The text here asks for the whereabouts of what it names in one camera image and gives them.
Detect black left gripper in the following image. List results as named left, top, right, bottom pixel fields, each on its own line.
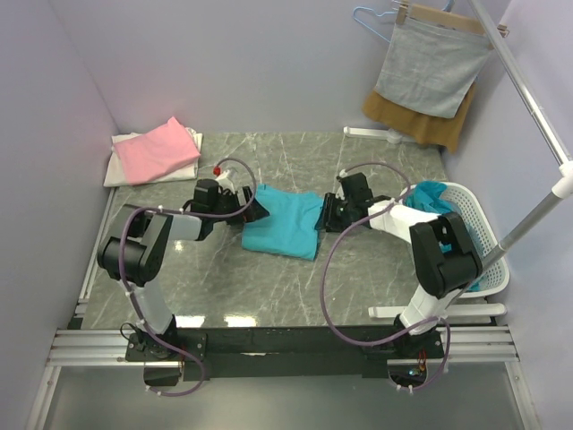
left=210, top=187, right=269, bottom=227

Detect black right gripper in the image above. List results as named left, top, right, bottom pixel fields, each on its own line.
left=314, top=193, right=355, bottom=234

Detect teal t shirt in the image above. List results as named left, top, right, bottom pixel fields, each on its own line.
left=242, top=185, right=323, bottom=261

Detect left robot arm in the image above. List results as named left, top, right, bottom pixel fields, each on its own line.
left=97, top=179, right=269, bottom=360

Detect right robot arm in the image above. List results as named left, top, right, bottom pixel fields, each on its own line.
left=317, top=173, right=483, bottom=357

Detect teal shirts in basket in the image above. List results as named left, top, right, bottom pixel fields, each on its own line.
left=404, top=180, right=486, bottom=292

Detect folded pink t shirt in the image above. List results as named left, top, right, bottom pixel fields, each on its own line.
left=113, top=116, right=201, bottom=185

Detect white rack base foot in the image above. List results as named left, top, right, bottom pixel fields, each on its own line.
left=343, top=126, right=415, bottom=144

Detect black base beam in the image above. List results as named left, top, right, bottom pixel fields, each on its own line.
left=125, top=325, right=445, bottom=386

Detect brown hanging cloth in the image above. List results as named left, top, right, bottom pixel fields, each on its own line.
left=362, top=83, right=476, bottom=153

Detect white laundry basket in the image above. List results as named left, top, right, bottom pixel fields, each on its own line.
left=407, top=182, right=509, bottom=298

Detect folded white t shirt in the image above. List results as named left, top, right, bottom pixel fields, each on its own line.
left=103, top=127, right=203, bottom=188

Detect white rack front foot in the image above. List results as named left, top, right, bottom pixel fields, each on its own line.
left=367, top=302, right=507, bottom=320

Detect grey hanging cloth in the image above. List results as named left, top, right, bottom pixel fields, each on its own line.
left=374, top=18, right=490, bottom=119

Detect wooden clip hanger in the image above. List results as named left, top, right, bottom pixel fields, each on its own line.
left=395, top=1, right=485, bottom=35

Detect silver clothes rack pole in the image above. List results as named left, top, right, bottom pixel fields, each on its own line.
left=437, top=0, right=573, bottom=314

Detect aluminium rail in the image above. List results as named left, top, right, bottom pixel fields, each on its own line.
left=46, top=326, right=519, bottom=367

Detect blue wire hanger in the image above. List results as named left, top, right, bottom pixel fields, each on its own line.
left=352, top=0, right=456, bottom=45

